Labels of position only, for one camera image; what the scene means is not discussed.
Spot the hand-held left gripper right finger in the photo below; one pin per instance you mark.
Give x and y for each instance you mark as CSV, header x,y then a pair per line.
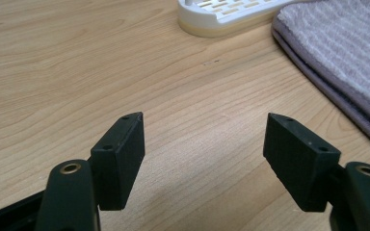
x,y
297,166

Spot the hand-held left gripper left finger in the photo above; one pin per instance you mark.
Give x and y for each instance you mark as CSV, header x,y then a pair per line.
x,y
117,166

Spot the grey striped towel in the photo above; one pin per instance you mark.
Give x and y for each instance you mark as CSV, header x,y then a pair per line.
x,y
343,48

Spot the white slotted plastic tray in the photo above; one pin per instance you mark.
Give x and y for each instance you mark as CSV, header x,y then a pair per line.
x,y
218,16

